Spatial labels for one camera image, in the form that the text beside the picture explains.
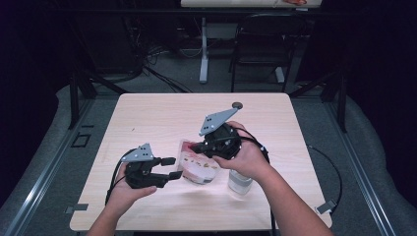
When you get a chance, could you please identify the bundle of floor cables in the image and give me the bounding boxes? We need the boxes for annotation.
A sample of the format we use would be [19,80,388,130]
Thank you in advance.
[141,45,195,94]

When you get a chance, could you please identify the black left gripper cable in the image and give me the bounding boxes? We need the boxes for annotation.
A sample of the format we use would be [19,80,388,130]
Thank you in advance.
[104,147,136,207]

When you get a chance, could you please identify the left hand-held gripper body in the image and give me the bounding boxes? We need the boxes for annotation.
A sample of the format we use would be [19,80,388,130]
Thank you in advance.
[121,143,171,190]

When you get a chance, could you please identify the black folding chair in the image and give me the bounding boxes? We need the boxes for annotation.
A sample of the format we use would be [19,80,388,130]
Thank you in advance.
[229,13,311,93]

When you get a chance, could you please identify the white cup with handle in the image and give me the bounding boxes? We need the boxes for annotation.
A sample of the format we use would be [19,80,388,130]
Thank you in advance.
[228,168,254,196]

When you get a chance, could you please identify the person's right hand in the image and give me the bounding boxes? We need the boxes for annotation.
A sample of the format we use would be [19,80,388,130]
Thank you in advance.
[211,120,273,182]

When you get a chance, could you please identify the red white spouted refill pouch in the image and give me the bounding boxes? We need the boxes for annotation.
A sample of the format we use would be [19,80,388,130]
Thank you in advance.
[176,139,221,186]

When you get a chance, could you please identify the white desk with metal legs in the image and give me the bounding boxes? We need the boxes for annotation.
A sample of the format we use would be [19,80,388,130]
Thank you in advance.
[180,0,323,85]

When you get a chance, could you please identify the person's left hand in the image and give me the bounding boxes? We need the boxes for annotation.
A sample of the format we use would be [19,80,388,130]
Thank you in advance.
[104,162,157,217]

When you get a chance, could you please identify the aluminium floor rail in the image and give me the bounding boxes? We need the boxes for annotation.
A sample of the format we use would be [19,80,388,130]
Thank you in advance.
[323,101,397,236]
[3,97,96,236]

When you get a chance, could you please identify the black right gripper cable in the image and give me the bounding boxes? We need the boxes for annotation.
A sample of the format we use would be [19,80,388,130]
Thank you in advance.
[229,127,342,236]

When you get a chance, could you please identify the black metal stand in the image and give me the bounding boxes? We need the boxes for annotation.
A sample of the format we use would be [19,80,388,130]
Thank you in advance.
[67,65,130,131]
[288,70,348,134]

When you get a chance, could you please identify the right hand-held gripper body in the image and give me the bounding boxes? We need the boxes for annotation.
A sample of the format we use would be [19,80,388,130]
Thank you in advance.
[199,107,242,161]

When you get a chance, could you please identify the grey tape strip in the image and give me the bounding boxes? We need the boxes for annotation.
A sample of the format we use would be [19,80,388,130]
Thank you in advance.
[64,204,89,214]

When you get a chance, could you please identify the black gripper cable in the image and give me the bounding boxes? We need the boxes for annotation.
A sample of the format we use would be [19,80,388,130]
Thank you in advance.
[229,127,342,236]
[104,147,136,207]

